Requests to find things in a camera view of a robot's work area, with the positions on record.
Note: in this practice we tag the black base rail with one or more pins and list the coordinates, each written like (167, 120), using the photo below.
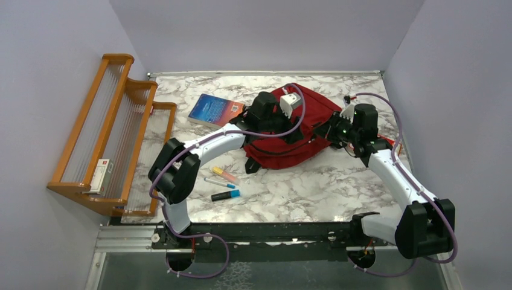
(263, 242)

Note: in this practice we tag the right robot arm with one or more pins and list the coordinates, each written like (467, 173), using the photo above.
(426, 225)

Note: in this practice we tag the blue paperback book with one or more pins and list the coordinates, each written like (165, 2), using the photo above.
(214, 112)

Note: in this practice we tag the wooden rack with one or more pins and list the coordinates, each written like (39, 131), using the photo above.
(119, 120)

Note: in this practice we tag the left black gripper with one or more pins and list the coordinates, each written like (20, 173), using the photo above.
(287, 123)

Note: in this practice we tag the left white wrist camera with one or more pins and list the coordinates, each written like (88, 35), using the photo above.
(289, 102)

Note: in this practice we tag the black blue highlighter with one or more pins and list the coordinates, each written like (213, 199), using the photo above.
(225, 195)

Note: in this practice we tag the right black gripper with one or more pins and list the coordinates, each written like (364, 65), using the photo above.
(327, 129)

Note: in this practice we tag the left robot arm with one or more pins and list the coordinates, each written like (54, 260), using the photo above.
(174, 172)

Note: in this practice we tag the red backpack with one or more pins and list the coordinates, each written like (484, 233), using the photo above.
(265, 116)

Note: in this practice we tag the blue white pen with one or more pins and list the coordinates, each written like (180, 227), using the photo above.
(222, 184)

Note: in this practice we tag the yellow orange highlighter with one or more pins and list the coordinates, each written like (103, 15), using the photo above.
(225, 175)

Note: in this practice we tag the white red box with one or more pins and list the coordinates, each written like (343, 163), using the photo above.
(101, 177)

